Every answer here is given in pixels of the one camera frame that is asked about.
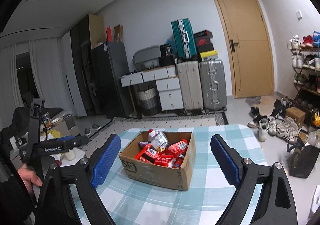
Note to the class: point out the red paper bag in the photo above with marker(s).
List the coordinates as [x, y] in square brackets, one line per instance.
[109, 34]

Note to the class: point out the grey slipper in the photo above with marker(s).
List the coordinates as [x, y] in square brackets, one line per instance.
[96, 126]
[87, 131]

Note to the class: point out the small cardboard box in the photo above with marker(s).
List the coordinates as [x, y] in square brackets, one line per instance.
[295, 114]

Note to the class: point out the black tote bag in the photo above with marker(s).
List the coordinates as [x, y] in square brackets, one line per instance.
[302, 162]

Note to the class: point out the red black-striped snack packet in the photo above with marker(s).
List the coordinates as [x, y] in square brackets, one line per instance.
[178, 147]
[146, 153]

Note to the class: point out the black printed bag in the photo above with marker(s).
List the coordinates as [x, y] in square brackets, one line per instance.
[166, 49]

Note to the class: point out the white curtains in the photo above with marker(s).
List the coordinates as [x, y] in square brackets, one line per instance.
[50, 77]

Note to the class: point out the yellow toy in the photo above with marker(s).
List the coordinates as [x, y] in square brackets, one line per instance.
[316, 119]

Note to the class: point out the black red shoe box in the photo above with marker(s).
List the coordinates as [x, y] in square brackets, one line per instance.
[204, 41]

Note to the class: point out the wooden shoe rack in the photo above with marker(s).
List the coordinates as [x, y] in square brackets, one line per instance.
[307, 50]

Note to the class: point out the white wall switch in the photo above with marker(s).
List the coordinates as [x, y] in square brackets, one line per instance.
[299, 14]

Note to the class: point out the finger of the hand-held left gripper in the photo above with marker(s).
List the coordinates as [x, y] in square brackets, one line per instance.
[78, 141]

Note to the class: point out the person's left forearm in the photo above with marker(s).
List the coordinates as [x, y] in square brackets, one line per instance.
[15, 202]

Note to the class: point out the woven laundry basket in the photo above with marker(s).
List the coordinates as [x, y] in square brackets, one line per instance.
[148, 102]

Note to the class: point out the white drawer desk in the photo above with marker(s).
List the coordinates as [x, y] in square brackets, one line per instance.
[170, 94]

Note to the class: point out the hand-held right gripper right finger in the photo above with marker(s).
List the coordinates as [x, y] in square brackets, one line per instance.
[225, 162]

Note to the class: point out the yellow plastic bag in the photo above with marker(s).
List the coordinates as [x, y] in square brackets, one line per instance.
[53, 134]

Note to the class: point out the white suitcase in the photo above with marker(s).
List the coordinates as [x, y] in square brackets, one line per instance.
[190, 87]

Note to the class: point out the person's left hand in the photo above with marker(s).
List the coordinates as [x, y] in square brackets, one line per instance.
[27, 178]

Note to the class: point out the tall dark cabinet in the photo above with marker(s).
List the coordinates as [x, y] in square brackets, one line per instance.
[80, 69]

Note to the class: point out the plain black shoe box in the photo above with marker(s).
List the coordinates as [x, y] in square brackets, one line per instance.
[205, 48]

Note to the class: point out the black orange shoe box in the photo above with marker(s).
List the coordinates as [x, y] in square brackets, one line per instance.
[203, 34]

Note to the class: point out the grey oval tub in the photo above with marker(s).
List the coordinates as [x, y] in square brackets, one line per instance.
[142, 56]

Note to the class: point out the wooden door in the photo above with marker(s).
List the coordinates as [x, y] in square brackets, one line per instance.
[250, 64]

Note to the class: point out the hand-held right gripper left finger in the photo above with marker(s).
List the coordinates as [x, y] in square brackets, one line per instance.
[106, 162]

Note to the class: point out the purple snack packet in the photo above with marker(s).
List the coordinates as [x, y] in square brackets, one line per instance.
[143, 143]

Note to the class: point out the brown flat paper bag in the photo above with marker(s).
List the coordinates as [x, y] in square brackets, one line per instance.
[118, 33]

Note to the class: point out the teal suitcase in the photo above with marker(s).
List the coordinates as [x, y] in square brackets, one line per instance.
[182, 39]

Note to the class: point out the dark refrigerator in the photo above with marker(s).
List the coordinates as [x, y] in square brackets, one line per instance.
[110, 77]

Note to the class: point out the grey door mat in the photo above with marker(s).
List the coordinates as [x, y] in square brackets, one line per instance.
[252, 101]

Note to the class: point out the white tumbler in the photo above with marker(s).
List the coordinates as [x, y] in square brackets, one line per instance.
[70, 154]

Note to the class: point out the black storage box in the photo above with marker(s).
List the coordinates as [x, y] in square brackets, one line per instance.
[167, 61]

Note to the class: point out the rows of assorted shoes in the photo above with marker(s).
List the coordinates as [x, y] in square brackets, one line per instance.
[296, 42]

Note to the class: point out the silver suitcase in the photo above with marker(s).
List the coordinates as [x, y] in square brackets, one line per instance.
[212, 84]

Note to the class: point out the silver orange snack packet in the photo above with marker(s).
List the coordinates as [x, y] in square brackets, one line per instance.
[157, 139]

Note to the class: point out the group of loose shoes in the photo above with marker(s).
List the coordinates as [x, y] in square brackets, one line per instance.
[277, 124]

